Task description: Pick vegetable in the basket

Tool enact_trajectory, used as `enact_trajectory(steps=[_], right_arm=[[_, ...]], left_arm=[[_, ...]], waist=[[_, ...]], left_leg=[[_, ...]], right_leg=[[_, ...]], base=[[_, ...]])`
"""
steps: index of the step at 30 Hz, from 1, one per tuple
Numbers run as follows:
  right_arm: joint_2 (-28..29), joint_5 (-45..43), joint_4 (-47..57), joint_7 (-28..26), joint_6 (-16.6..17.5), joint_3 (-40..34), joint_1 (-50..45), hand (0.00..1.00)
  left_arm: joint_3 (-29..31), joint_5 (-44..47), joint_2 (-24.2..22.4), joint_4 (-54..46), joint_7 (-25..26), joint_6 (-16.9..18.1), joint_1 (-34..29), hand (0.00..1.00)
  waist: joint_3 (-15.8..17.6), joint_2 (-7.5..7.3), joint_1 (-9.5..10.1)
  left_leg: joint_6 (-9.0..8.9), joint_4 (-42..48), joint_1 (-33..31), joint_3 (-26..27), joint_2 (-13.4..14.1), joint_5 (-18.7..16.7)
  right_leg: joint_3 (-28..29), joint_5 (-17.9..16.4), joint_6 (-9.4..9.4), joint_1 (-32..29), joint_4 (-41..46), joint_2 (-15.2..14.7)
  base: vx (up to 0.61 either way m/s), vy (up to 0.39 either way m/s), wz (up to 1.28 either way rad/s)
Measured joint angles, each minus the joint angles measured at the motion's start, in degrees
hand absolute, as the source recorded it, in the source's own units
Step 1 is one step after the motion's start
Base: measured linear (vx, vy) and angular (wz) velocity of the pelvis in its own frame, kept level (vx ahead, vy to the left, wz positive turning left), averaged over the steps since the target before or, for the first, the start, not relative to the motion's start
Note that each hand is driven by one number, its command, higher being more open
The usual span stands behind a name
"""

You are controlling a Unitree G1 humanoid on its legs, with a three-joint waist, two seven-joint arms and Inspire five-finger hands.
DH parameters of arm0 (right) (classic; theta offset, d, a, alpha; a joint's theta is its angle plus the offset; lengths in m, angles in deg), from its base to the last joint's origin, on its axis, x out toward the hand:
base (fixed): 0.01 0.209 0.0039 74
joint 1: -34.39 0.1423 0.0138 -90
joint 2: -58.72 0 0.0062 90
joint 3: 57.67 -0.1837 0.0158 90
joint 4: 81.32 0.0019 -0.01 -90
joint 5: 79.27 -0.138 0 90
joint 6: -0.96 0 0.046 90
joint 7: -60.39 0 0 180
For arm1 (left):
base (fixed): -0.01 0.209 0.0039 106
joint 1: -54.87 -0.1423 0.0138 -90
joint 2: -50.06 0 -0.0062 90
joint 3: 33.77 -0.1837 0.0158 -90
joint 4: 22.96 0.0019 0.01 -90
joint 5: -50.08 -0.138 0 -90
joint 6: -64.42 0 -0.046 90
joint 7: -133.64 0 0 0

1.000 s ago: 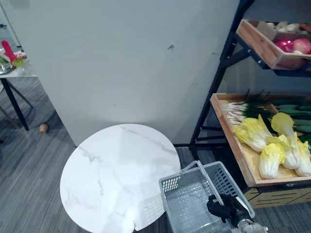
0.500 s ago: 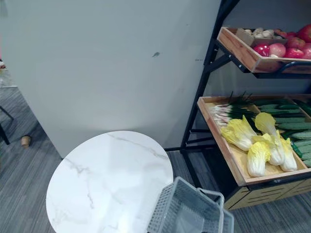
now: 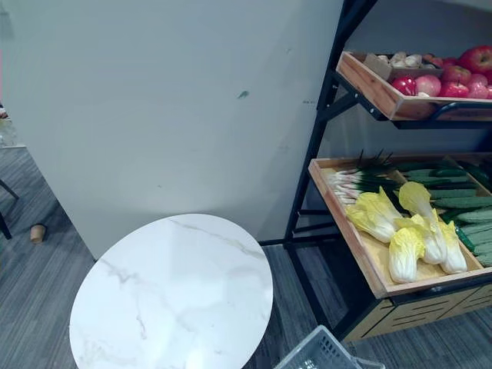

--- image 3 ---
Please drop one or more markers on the wooden crate with vegetables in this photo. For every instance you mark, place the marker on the wooden crate with vegetables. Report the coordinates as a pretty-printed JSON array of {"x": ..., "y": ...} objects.
[{"x": 348, "y": 230}]

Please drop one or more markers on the grey plastic shopping basket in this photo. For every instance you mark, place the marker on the grey plastic shopping basket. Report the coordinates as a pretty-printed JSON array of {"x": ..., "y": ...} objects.
[{"x": 326, "y": 348}]

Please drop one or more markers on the black metal shelf rack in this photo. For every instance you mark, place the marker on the black metal shelf rack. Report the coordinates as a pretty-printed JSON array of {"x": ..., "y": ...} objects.
[{"x": 330, "y": 80}]

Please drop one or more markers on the wooden crate with fruit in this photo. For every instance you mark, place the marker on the wooden crate with fruit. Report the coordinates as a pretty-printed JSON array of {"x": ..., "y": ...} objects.
[{"x": 371, "y": 87}]

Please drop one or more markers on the pink red apple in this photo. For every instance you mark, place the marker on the pink red apple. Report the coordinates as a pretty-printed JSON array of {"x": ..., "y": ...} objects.
[{"x": 478, "y": 87}]

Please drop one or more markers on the black chair leg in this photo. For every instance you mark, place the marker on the black chair leg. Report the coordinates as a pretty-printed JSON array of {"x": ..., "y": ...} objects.
[{"x": 7, "y": 215}]

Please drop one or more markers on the brown paper cup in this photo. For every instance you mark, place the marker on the brown paper cup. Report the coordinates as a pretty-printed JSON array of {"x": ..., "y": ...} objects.
[{"x": 38, "y": 233}]

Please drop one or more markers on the yellow napa cabbage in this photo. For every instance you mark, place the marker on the yellow napa cabbage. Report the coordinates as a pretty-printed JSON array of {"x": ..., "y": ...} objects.
[
  {"x": 374, "y": 219},
  {"x": 453, "y": 251},
  {"x": 428, "y": 227},
  {"x": 403, "y": 257}
]

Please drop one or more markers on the bunch of green scallions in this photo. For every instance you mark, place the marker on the bunch of green scallions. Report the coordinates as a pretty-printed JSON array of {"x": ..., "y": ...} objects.
[{"x": 353, "y": 180}]

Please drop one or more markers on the dark green cucumber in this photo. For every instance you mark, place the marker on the dark green cucumber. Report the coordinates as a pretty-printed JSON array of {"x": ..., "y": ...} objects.
[
  {"x": 438, "y": 180},
  {"x": 426, "y": 173}
]

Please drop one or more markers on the pale pink apple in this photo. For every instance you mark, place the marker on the pale pink apple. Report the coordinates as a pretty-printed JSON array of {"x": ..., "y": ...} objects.
[{"x": 428, "y": 85}]

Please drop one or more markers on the large red apple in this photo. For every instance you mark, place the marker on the large red apple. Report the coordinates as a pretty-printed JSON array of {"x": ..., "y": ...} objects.
[{"x": 478, "y": 58}]

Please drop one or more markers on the slotted wooden base panel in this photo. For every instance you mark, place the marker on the slotted wooden base panel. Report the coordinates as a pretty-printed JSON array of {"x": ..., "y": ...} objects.
[{"x": 423, "y": 315}]

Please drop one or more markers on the round white marble table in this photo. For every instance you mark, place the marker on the round white marble table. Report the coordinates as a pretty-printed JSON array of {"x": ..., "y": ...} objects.
[{"x": 173, "y": 292}]

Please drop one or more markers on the shiny dark red apple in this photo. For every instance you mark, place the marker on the shiny dark red apple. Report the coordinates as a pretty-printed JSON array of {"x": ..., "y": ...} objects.
[{"x": 403, "y": 85}]

